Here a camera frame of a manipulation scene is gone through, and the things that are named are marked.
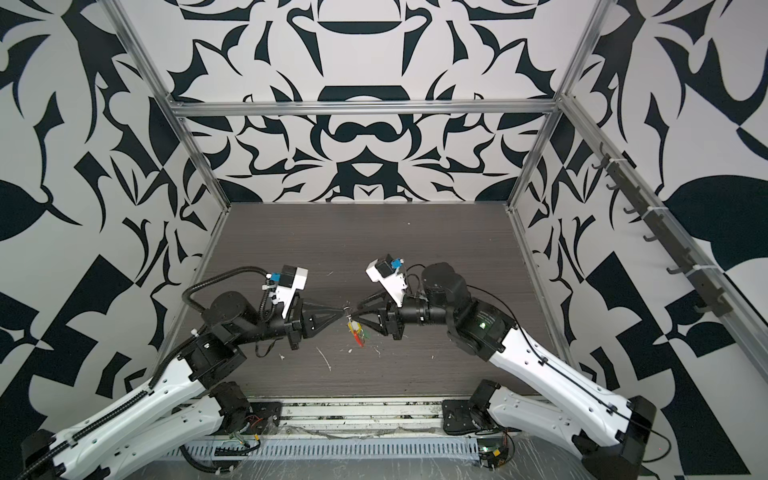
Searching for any red key tag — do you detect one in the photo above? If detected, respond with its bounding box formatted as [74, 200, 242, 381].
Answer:
[352, 330, 365, 348]

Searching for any black wall hook rail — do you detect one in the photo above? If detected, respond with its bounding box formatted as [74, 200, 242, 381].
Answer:
[593, 144, 733, 317]

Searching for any yellow key tag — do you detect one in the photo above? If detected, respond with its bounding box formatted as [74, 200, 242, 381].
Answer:
[347, 321, 362, 334]

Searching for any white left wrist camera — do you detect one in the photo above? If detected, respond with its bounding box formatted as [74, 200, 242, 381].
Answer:
[262, 265, 309, 319]

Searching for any aluminium frame crossbar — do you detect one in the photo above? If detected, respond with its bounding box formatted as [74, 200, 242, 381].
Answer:
[170, 99, 556, 118]

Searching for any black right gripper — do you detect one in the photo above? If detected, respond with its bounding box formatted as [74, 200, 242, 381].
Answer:
[355, 286, 461, 340]

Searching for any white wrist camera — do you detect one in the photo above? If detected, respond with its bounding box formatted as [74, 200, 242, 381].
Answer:
[262, 265, 309, 319]
[366, 254, 407, 307]

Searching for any white slotted cable duct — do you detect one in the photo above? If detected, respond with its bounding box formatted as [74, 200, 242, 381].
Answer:
[187, 437, 480, 462]

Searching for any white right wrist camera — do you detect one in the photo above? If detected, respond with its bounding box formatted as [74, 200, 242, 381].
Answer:
[366, 254, 407, 307]

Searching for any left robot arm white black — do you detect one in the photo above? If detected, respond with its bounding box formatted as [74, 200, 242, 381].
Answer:
[18, 266, 346, 479]

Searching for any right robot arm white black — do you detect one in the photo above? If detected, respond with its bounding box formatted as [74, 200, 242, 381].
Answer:
[352, 256, 657, 479]

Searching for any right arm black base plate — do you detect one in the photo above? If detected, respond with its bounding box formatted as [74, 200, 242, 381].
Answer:
[441, 400, 492, 436]

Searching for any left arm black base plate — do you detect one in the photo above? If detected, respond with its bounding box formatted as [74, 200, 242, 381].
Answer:
[241, 400, 283, 436]

